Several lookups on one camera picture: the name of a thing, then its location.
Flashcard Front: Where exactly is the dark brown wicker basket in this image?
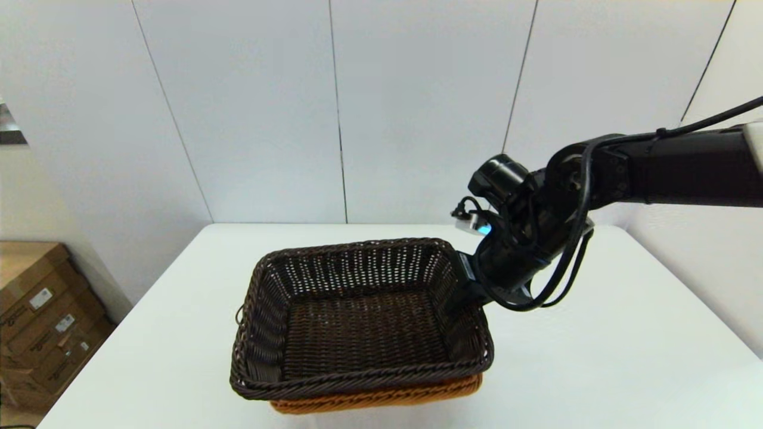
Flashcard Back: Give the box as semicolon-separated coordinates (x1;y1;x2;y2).
229;237;495;401

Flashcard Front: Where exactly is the orange wicker basket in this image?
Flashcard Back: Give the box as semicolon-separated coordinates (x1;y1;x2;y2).
269;372;483;415

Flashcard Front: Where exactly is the grey metal background fixture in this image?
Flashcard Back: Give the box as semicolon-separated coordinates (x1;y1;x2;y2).
0;98;29;147

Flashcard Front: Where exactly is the brown cardboard box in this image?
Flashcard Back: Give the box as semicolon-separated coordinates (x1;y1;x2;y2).
0;286;105;364
0;241;84;325
0;319;117;412

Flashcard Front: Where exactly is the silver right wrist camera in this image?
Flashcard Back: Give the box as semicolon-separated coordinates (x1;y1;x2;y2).
453;200;492;236

